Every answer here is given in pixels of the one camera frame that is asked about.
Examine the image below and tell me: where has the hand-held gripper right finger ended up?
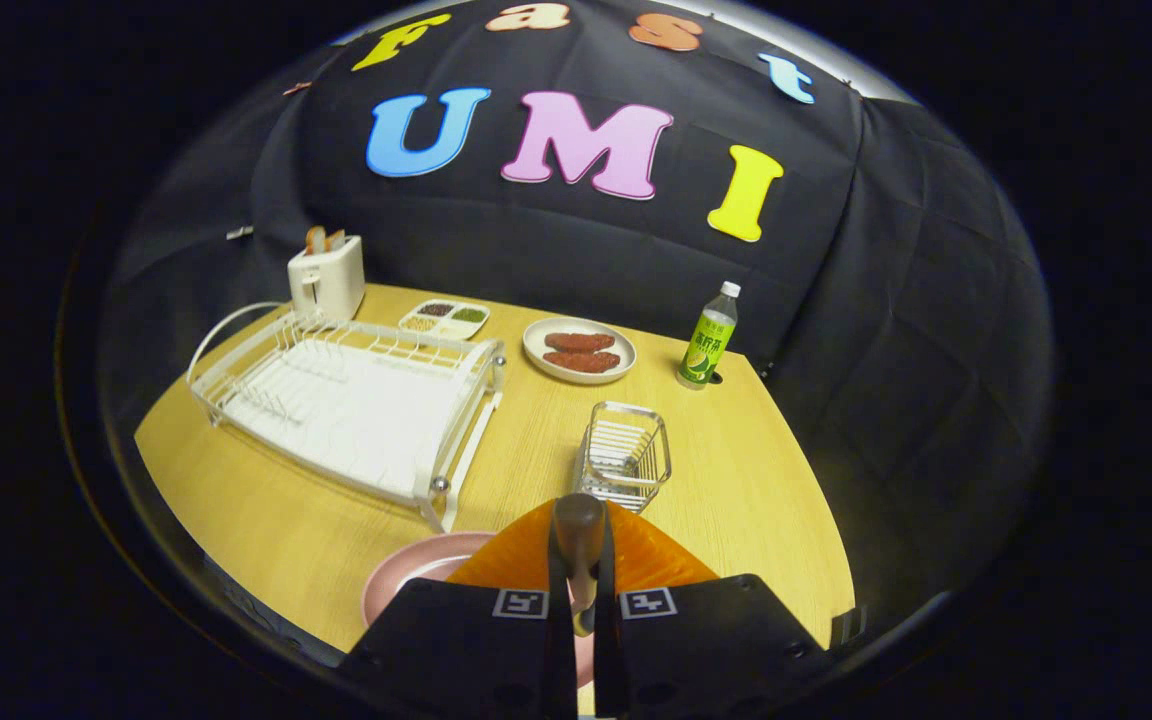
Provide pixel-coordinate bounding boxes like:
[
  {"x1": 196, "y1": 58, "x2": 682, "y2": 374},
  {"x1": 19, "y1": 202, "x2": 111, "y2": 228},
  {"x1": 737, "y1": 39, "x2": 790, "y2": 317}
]
[{"x1": 594, "y1": 503, "x2": 832, "y2": 720}]

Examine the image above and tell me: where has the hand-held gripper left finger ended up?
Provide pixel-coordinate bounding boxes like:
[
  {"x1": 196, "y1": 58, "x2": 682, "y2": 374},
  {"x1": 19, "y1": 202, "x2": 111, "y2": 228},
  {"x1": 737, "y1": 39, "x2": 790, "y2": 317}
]
[{"x1": 336, "y1": 500, "x2": 577, "y2": 720}]

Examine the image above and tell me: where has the dark handled spoon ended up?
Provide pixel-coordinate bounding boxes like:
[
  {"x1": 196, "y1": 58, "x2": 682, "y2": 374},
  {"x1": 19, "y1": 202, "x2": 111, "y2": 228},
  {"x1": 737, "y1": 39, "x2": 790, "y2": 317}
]
[{"x1": 551, "y1": 493, "x2": 609, "y2": 636}]

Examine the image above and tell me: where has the pink plate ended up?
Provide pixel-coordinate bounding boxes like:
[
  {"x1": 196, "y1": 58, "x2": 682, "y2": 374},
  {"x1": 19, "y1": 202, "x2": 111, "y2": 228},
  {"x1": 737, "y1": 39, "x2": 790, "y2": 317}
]
[{"x1": 361, "y1": 532, "x2": 597, "y2": 691}]

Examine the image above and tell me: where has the metal wire basket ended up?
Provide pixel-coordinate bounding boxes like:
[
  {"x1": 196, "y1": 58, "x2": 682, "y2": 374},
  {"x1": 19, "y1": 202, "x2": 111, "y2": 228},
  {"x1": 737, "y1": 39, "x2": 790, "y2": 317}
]
[{"x1": 573, "y1": 402, "x2": 673, "y2": 514}]

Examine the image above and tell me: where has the white wire dish rack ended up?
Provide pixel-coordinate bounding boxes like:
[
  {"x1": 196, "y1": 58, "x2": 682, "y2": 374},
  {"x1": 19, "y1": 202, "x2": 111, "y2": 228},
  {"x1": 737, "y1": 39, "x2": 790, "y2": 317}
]
[{"x1": 186, "y1": 302, "x2": 507, "y2": 533}]

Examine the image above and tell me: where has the white plate with meat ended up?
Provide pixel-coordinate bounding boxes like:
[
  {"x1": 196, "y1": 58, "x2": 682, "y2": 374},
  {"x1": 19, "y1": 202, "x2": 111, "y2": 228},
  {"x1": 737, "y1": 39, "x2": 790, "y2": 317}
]
[{"x1": 522, "y1": 317, "x2": 637, "y2": 386}]

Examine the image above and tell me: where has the green label drink bottle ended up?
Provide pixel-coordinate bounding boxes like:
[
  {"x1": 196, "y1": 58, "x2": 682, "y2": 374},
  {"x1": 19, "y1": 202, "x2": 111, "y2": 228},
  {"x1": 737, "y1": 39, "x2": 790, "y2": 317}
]
[{"x1": 676, "y1": 281, "x2": 742, "y2": 390}]

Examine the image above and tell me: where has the white divided bean tray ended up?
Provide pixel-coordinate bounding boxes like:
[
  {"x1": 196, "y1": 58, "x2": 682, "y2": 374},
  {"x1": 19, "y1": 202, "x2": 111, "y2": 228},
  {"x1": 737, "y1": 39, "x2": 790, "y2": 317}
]
[{"x1": 398, "y1": 299, "x2": 490, "y2": 341}]

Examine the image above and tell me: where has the black backdrop cloth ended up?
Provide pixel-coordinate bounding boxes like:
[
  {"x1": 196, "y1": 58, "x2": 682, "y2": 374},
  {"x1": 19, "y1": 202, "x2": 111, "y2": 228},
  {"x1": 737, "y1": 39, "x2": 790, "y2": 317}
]
[{"x1": 96, "y1": 0, "x2": 1055, "y2": 641}]

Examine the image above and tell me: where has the white toaster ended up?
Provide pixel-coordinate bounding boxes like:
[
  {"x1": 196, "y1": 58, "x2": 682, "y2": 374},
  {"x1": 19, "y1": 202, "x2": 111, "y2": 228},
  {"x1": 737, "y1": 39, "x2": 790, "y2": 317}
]
[{"x1": 287, "y1": 235, "x2": 367, "y2": 323}]

